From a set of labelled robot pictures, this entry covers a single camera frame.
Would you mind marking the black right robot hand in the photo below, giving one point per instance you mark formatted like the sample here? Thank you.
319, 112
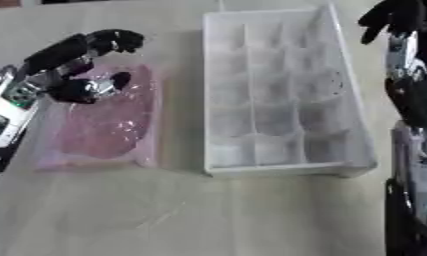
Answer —
410, 93

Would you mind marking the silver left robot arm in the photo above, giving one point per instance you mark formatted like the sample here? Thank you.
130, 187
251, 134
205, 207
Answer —
7, 110

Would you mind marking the white compartment box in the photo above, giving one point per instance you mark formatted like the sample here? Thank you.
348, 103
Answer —
280, 93

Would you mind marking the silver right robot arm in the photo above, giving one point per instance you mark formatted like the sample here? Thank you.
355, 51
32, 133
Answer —
413, 193

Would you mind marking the pink item in plastic bag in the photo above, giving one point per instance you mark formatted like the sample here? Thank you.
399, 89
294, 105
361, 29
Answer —
103, 120

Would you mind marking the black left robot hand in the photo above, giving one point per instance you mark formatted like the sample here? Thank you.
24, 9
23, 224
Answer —
65, 55

